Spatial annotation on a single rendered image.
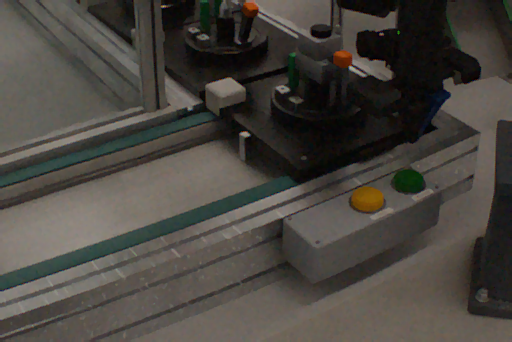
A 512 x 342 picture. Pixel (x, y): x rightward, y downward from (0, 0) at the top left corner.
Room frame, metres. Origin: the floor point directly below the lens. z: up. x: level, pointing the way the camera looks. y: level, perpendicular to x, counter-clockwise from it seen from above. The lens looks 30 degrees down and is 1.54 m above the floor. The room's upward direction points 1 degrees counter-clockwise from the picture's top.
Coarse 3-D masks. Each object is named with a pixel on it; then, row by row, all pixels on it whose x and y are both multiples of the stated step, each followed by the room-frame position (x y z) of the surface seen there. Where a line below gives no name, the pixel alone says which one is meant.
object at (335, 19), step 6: (330, 0) 1.32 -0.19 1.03; (330, 6) 1.32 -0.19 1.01; (336, 6) 1.30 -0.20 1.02; (330, 12) 1.32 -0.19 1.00; (336, 12) 1.30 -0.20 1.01; (342, 12) 1.31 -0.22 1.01; (396, 12) 1.17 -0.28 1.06; (330, 18) 1.32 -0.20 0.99; (336, 18) 1.30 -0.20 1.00; (342, 18) 1.31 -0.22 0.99; (396, 18) 1.17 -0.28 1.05; (330, 24) 1.32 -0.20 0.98; (336, 24) 1.30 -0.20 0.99; (342, 24) 1.31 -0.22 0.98; (396, 24) 1.17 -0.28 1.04; (342, 30) 1.31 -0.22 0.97; (342, 36) 1.31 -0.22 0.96; (342, 42) 1.31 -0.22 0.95; (342, 48) 1.31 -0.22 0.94; (504, 78) 1.33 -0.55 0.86; (510, 78) 1.33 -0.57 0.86
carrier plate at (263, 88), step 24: (264, 96) 1.07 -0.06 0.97; (240, 120) 1.00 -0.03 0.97; (264, 120) 1.00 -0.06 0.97; (384, 120) 0.99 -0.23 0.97; (264, 144) 0.94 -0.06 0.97; (288, 144) 0.93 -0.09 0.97; (312, 144) 0.93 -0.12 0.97; (336, 144) 0.93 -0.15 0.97; (360, 144) 0.93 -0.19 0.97; (288, 168) 0.89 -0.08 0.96; (312, 168) 0.88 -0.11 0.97; (336, 168) 0.90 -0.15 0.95
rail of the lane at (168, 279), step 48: (384, 144) 0.93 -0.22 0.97; (432, 144) 0.94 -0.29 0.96; (288, 192) 0.84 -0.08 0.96; (336, 192) 0.83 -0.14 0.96; (192, 240) 0.75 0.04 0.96; (240, 240) 0.75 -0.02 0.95; (48, 288) 0.66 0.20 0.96; (96, 288) 0.66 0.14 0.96; (144, 288) 0.69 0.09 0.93; (192, 288) 0.72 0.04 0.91; (240, 288) 0.75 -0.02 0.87; (0, 336) 0.60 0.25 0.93; (48, 336) 0.63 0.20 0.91; (96, 336) 0.66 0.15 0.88
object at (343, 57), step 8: (336, 56) 0.99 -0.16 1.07; (344, 56) 0.98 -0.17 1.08; (336, 64) 0.99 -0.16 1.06; (344, 64) 0.98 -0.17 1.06; (344, 72) 0.99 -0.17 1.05; (344, 80) 0.99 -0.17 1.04; (336, 88) 0.99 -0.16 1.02; (344, 88) 0.99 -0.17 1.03; (336, 96) 0.99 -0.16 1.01; (344, 96) 0.99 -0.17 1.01
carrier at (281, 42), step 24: (216, 0) 1.29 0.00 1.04; (192, 24) 1.35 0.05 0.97; (216, 24) 1.25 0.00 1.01; (240, 24) 1.30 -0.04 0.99; (264, 24) 1.34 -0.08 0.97; (168, 48) 1.25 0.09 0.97; (192, 48) 1.21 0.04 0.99; (216, 48) 1.21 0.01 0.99; (240, 48) 1.20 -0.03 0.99; (264, 48) 1.22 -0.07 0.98; (288, 48) 1.24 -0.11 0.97; (168, 72) 1.18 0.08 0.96; (192, 72) 1.16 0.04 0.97; (216, 72) 1.16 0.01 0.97; (240, 72) 1.15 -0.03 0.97; (264, 72) 1.15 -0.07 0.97
